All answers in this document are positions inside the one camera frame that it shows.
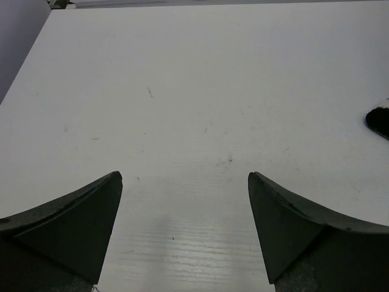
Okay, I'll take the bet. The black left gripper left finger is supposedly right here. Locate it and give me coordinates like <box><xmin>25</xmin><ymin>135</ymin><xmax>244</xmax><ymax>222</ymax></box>
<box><xmin>1</xmin><ymin>171</ymin><xmax>123</xmax><ymax>291</ymax></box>

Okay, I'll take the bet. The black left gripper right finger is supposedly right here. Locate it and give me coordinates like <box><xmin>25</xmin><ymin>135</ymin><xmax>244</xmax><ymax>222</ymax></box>
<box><xmin>248</xmin><ymin>172</ymin><xmax>388</xmax><ymax>291</ymax></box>

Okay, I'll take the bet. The zebra print pillowcase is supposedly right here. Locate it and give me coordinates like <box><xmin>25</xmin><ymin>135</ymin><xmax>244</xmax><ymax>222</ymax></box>
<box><xmin>365</xmin><ymin>99</ymin><xmax>389</xmax><ymax>140</ymax></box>

